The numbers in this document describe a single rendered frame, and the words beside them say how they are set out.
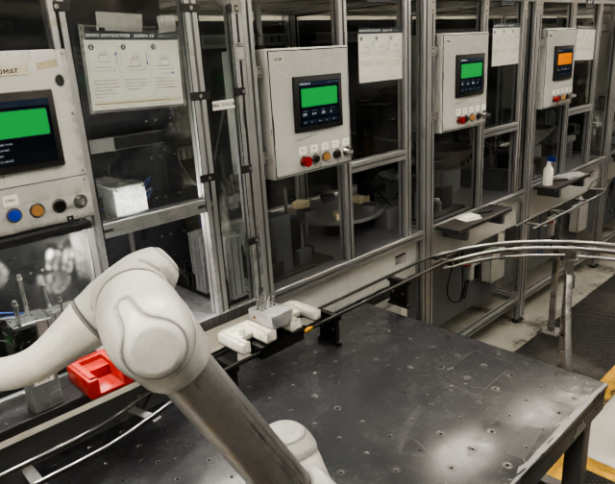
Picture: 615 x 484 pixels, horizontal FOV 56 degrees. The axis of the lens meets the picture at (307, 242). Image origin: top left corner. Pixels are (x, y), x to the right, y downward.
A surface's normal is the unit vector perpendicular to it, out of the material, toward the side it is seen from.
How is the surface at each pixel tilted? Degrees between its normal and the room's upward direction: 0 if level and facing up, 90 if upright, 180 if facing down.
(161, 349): 85
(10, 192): 90
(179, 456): 0
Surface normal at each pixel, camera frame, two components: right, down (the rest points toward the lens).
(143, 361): 0.40, 0.13
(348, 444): -0.06, -0.95
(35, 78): 0.69, 0.18
